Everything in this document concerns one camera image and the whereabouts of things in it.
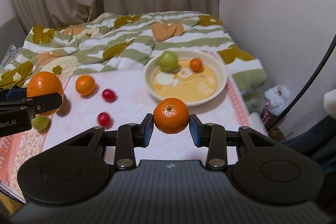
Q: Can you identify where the small green fruit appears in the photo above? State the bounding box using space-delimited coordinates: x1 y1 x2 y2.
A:
31 115 50 132

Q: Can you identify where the red cherry tomato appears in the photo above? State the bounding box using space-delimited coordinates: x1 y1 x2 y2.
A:
102 89 117 102
97 112 112 128

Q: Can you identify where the large orange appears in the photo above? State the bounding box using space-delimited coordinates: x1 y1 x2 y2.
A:
26 71 64 117

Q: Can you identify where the small mandarin orange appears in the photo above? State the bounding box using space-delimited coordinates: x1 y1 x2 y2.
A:
153 98 190 134

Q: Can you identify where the medium orange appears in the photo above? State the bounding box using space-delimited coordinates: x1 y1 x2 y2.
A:
75 75 96 97

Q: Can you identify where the cream yellow bowl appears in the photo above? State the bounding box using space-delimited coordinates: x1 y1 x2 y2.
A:
143 50 228 107

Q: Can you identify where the brown kiwi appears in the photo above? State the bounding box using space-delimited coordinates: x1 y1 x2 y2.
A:
56 96 71 117

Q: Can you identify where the grey sofa backrest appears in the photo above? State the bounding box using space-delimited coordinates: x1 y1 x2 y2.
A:
0 16 27 60

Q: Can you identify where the white plastic bag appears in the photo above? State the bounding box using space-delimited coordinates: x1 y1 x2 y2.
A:
261 85 289 126

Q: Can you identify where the tiny orange mandarin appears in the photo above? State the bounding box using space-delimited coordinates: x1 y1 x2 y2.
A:
189 58 203 73

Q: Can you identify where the green apple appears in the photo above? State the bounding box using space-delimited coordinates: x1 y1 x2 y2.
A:
158 51 178 72

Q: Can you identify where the green striped floral blanket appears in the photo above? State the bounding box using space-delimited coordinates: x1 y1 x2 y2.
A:
1 11 267 92

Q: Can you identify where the black cable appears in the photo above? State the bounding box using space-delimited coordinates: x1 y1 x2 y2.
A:
266 34 336 132

